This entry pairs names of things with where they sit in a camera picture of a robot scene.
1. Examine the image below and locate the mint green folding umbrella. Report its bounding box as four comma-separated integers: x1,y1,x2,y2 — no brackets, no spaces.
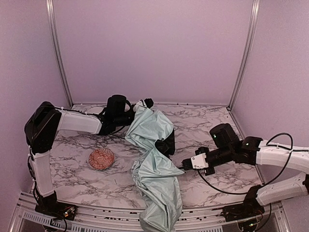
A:
125,106,183,232

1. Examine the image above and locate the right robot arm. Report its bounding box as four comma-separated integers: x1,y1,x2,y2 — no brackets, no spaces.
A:
188,123,309,221

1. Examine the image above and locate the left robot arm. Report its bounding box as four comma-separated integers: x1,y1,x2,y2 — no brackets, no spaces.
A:
24,95,135,220

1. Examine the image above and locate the red patterned bowl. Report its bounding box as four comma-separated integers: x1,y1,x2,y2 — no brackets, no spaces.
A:
88,148,115,171

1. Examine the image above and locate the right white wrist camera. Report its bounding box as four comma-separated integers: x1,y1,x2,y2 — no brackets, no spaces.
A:
182,153,209,171

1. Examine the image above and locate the right aluminium frame post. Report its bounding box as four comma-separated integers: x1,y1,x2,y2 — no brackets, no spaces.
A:
228,0,260,111

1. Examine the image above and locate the aluminium frame post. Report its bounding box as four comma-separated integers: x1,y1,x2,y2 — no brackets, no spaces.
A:
46,0,73,107
228,0,260,111

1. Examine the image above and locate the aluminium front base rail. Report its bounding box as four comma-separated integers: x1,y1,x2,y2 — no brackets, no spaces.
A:
8,192,291,232

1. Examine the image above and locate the left aluminium frame post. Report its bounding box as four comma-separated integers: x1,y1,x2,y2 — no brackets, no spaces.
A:
46,0,73,107

